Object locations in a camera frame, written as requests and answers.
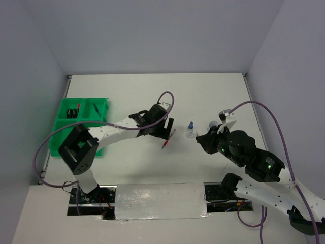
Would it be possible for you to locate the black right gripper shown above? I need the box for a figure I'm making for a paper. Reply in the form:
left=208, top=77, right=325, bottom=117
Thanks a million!
left=195, top=123, right=243, bottom=166

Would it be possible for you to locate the red gel pen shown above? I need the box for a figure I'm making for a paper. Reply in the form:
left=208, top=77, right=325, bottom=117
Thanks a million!
left=161, top=128, right=176, bottom=149

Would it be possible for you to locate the blue gel pen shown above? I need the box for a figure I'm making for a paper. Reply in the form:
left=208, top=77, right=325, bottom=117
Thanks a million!
left=93, top=103, right=101, bottom=117

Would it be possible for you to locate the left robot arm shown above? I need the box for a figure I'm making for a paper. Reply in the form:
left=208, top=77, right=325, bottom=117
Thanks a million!
left=58, top=102, right=174, bottom=203

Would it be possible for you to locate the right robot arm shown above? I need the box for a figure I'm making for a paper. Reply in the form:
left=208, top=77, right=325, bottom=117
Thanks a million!
left=196, top=126, right=324, bottom=235

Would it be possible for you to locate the clear blue-capped glue bottle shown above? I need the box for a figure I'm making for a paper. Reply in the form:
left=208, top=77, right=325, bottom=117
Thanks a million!
left=185, top=121, right=196, bottom=138

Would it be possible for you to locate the clear tub of paperclips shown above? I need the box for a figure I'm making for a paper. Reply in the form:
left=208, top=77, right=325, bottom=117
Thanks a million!
left=207, top=120, right=219, bottom=131

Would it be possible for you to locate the silver tape sheet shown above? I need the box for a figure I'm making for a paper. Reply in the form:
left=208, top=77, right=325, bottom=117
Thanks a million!
left=115, top=183, right=209, bottom=220

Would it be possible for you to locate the green compartment bin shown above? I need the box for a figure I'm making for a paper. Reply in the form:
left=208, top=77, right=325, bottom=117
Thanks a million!
left=49, top=98, right=109, bottom=157

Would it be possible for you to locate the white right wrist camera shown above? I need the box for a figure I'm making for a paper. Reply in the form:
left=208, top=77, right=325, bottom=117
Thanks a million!
left=217, top=109, right=237, bottom=134

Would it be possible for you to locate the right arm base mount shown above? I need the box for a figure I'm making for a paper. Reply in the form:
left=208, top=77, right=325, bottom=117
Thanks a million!
left=203, top=182, right=253, bottom=214

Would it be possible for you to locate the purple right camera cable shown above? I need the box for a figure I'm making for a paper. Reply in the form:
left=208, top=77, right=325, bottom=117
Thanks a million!
left=228, top=101, right=322, bottom=244

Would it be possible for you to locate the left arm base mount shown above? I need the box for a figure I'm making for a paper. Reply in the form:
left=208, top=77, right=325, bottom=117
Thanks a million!
left=61, top=181, right=117, bottom=221

